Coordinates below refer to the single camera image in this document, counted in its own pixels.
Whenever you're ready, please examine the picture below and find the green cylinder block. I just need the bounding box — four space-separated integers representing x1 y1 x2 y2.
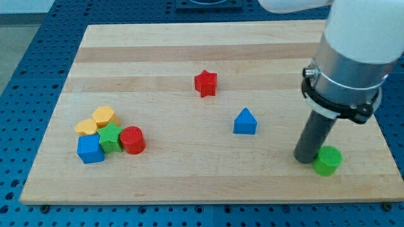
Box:
312 146 343 177

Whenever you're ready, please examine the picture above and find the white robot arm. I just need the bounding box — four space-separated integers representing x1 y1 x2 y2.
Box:
259 0 403 124

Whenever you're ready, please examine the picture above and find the light wooden board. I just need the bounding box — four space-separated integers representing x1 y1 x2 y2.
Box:
20 20 403 205

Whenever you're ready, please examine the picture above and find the red star block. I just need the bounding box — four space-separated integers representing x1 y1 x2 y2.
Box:
194 70 217 98

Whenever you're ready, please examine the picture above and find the blue house-shaped block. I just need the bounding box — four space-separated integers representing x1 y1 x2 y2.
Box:
233 108 258 135

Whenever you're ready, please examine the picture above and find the red cylinder block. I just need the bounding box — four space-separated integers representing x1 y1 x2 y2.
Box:
119 126 146 155

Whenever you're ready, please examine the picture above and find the green star block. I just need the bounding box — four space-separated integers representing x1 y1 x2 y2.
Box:
97 122 123 154

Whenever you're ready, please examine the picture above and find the yellow hexagon block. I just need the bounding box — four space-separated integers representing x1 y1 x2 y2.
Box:
92 106 120 128

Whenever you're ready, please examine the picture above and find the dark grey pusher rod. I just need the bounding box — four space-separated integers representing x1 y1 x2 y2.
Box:
294 110 336 163

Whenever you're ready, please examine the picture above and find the yellow heart block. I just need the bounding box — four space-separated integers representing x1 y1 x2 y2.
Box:
74 119 98 136

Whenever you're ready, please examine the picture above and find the blue cube block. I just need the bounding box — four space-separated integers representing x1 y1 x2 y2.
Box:
76 134 105 164

